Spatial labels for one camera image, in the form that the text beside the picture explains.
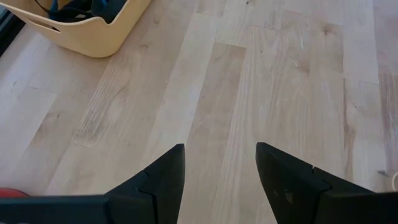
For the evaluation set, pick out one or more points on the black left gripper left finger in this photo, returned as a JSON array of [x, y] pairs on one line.
[[161, 193]]

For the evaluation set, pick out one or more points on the black metal table frame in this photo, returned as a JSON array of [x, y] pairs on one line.
[[7, 31]]

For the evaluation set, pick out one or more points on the red desk lamp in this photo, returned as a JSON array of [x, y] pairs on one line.
[[11, 193]]

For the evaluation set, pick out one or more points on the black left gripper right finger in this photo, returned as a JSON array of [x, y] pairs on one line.
[[289, 186]]

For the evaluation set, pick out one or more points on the yellow plastic bin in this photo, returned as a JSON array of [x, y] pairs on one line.
[[87, 37]]

